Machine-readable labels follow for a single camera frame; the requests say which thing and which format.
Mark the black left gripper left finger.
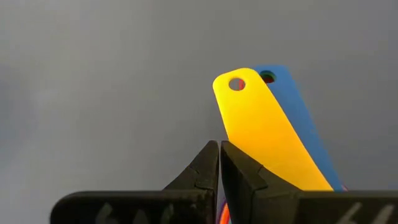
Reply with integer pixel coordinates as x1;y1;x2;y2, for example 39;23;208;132
50;139;220;224

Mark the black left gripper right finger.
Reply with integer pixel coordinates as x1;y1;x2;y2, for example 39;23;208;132
220;140;398;224

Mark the orange plastic measuring cup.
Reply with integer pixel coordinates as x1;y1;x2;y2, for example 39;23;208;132
219;203;231;224

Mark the purple plastic measuring cup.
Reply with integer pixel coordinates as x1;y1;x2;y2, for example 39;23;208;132
216;200;226;224

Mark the yellow plastic measuring cup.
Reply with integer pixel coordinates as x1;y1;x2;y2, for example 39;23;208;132
212;67;334;192

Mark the blue plastic measuring cup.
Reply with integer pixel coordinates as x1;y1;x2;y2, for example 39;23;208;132
253;64;345;192

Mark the blue-grey table mat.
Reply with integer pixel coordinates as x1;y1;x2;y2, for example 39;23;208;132
0;0;398;224

